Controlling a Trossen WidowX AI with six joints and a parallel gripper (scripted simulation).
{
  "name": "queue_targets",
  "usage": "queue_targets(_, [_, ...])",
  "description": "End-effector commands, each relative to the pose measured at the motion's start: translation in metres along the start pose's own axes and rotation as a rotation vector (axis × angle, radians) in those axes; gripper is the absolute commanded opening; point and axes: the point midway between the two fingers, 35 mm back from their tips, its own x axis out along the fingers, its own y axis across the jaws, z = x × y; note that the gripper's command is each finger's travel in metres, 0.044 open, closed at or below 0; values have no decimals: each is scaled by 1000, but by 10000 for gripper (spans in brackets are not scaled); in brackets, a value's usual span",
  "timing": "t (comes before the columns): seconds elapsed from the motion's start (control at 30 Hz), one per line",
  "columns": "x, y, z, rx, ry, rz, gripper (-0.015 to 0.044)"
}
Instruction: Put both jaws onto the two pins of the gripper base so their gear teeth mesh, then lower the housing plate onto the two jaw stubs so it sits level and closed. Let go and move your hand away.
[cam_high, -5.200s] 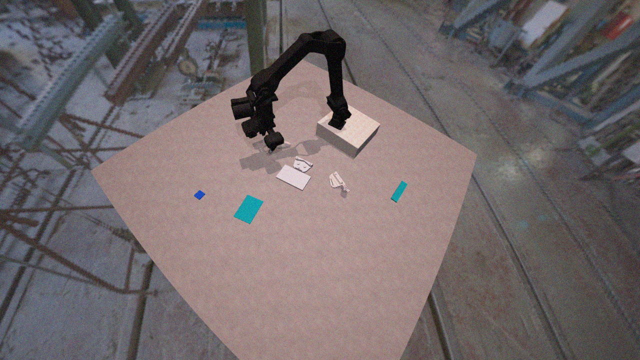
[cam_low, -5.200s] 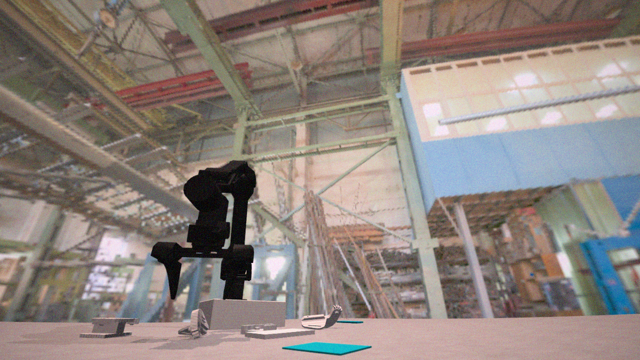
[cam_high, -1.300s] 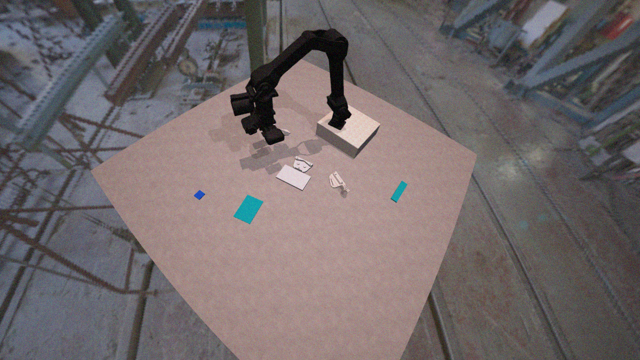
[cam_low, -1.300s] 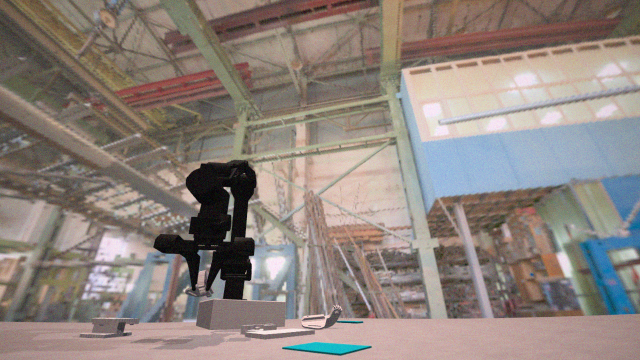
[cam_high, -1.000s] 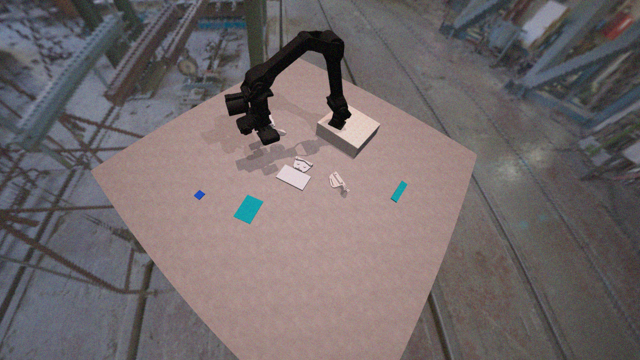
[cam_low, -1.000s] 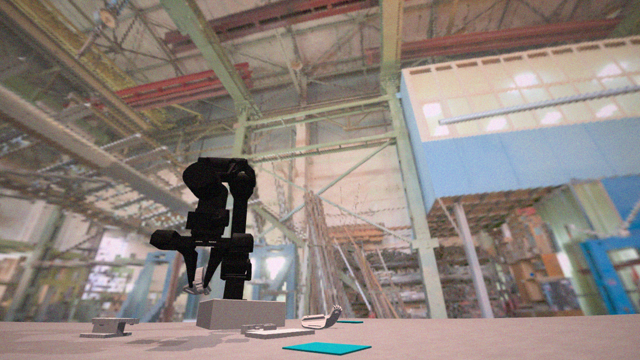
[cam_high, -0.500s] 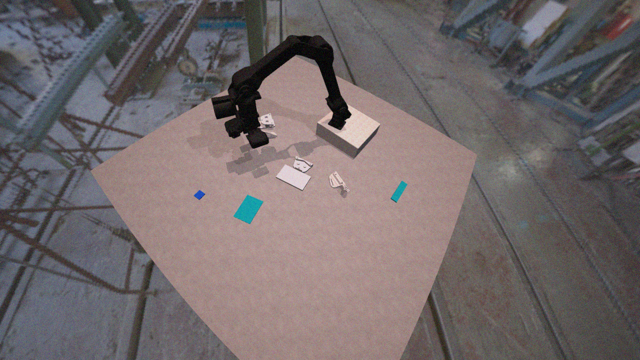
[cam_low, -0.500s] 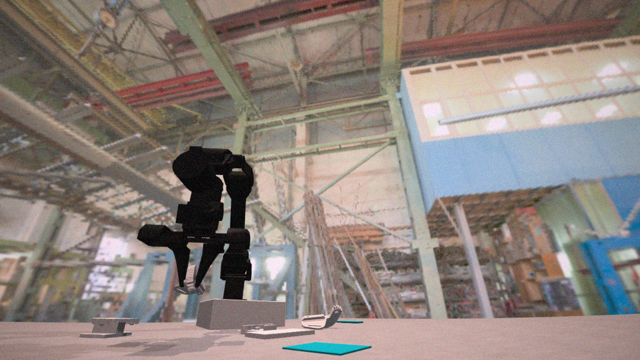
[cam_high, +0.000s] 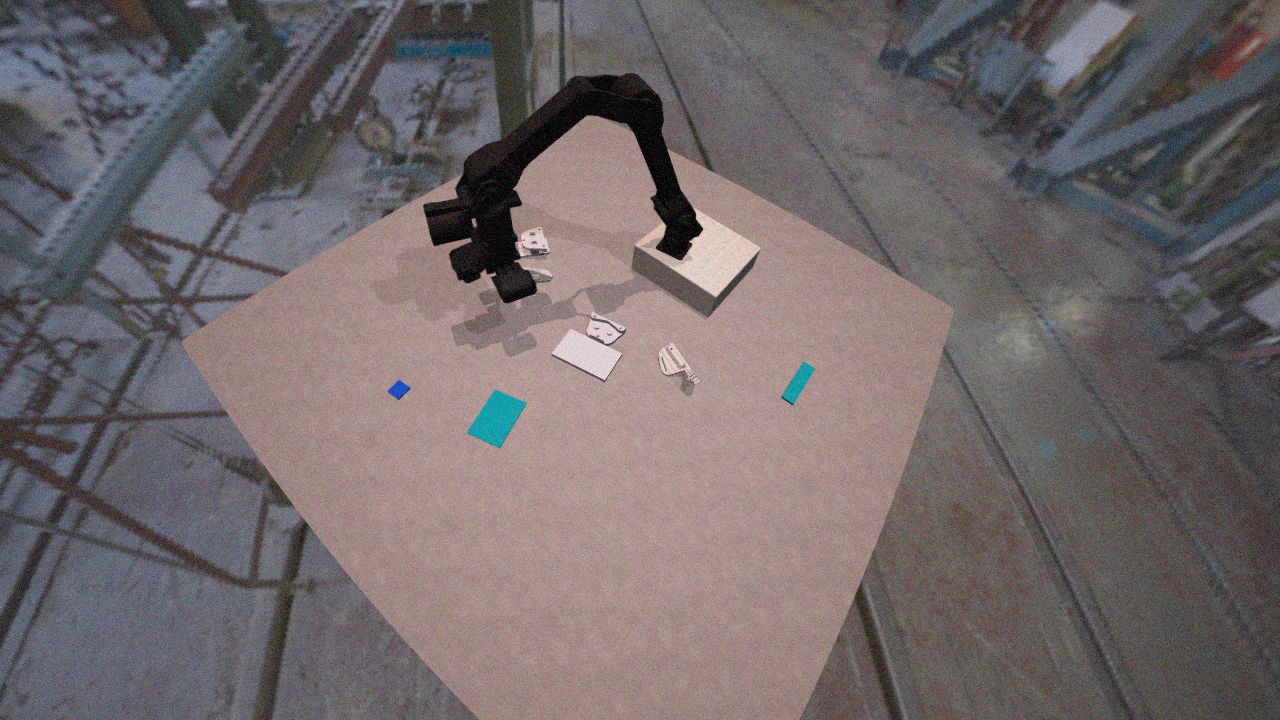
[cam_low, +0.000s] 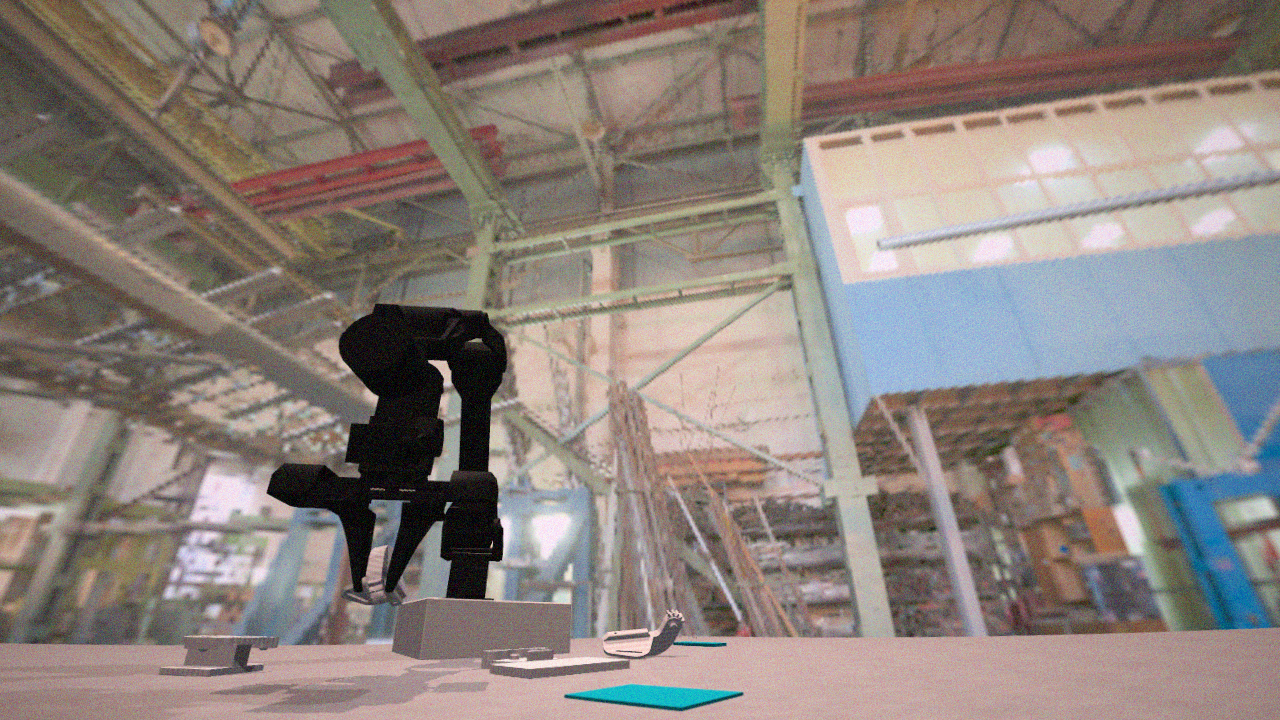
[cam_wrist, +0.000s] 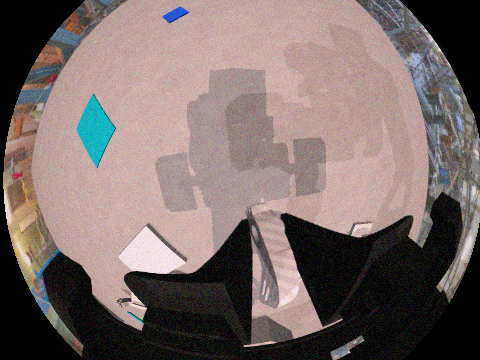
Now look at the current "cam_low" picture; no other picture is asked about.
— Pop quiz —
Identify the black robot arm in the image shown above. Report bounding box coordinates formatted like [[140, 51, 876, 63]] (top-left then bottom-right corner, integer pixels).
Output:
[[339, 304, 507, 600]]

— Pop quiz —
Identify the teal flat plate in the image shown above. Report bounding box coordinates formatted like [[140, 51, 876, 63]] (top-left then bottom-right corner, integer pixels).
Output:
[[564, 684, 742, 711]]

